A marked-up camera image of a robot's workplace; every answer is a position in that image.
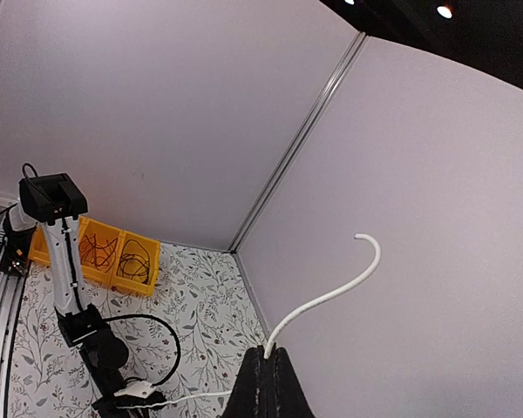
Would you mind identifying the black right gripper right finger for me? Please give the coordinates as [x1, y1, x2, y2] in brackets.
[266, 347, 315, 418]

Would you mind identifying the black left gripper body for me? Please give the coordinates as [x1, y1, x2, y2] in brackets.
[92, 391, 166, 418]

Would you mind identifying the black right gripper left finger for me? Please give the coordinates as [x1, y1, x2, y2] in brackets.
[221, 347, 263, 418]

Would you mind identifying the white thin cable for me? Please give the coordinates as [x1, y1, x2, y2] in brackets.
[112, 233, 382, 411]

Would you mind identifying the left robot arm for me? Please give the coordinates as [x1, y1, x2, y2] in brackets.
[4, 163, 166, 417]

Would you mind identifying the floral patterned table mat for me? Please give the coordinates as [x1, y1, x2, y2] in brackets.
[7, 244, 265, 417]

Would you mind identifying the yellow far bin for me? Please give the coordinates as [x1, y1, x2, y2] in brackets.
[110, 231, 161, 297]

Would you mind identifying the yellow bin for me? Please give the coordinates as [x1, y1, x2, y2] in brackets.
[78, 218, 123, 287]
[29, 226, 51, 266]
[110, 231, 161, 297]

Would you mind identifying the yellow middle bin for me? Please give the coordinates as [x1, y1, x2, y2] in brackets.
[78, 218, 123, 287]

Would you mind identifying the yellow near bin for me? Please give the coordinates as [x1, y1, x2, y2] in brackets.
[29, 226, 51, 266]

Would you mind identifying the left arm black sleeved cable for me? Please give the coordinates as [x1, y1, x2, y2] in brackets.
[102, 313, 182, 387]

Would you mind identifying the left aluminium frame post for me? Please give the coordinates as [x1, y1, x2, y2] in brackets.
[228, 32, 368, 254]

